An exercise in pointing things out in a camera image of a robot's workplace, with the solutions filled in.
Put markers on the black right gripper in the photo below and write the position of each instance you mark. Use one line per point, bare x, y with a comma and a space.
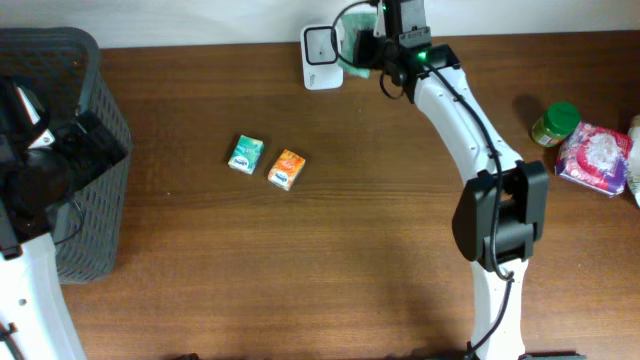
364, 44

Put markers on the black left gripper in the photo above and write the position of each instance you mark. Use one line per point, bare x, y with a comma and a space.
95, 158

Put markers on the teal wipes packet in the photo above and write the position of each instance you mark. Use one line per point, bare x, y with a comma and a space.
348, 27

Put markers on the orange tissue pack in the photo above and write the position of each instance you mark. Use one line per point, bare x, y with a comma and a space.
286, 169

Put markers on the green lid jar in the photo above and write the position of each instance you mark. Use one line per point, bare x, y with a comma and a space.
555, 124

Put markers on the teal tissue pack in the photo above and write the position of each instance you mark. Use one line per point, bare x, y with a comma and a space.
246, 154

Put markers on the red purple snack packet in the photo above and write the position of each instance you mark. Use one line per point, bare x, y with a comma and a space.
596, 158

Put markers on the white bamboo print tube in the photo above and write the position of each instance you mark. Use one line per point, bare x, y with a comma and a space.
633, 160

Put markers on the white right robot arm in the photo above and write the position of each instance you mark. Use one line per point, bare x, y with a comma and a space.
501, 210

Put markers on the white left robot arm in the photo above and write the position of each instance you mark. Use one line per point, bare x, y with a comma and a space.
35, 321

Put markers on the white barcode scanner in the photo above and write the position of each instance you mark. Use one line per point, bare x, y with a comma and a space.
319, 59

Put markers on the grey plastic mesh basket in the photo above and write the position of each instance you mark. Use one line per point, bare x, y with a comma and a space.
63, 65

